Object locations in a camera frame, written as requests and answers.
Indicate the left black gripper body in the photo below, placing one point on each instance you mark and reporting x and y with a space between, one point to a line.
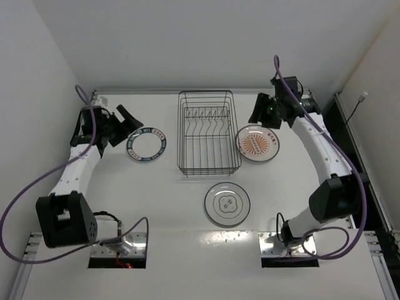
115 130

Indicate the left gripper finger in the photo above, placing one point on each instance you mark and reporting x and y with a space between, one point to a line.
131 125
128 118

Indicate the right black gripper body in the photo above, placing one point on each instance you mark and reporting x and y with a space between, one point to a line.
269 110

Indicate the green rimmed white plate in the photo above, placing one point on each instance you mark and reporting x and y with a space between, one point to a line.
146 144

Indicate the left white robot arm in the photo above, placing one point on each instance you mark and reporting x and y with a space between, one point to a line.
64 215

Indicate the orange sunburst plate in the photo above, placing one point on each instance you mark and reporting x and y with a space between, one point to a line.
257 143

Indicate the black rimmed white plate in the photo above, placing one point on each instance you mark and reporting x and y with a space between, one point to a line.
227 204

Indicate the grey wire dish rack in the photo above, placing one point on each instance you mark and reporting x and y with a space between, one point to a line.
206 133

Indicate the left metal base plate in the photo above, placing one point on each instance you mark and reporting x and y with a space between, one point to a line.
133 245

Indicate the metal base plate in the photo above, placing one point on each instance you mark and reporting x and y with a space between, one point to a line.
133 245
271 247

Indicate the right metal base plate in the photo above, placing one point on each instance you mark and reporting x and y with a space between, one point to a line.
271 247

